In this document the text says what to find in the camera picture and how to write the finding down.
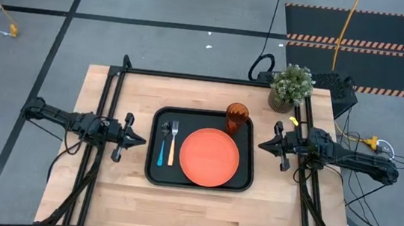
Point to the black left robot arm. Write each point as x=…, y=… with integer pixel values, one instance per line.
x=66, y=119

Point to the black serving tray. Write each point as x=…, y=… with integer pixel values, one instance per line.
x=154, y=175

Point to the orange faceted plastic cup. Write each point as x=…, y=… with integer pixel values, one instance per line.
x=237, y=113

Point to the black hazard striped floor mat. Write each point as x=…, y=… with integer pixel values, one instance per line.
x=365, y=28

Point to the yellow tape tag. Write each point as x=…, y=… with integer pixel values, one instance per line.
x=293, y=120

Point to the yellow floor plug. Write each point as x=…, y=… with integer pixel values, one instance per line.
x=14, y=30

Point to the black metal table frame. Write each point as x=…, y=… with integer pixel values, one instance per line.
x=209, y=78

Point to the potted plant in ribbed pot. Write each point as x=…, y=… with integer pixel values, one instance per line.
x=291, y=86

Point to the orange plastic plate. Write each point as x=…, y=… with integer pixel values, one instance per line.
x=208, y=157

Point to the yellow power plug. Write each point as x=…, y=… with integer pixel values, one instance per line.
x=372, y=142

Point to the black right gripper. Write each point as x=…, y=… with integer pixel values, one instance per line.
x=296, y=145

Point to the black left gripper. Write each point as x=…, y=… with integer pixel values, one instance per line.
x=110, y=129

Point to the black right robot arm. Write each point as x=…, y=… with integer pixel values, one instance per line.
x=362, y=163

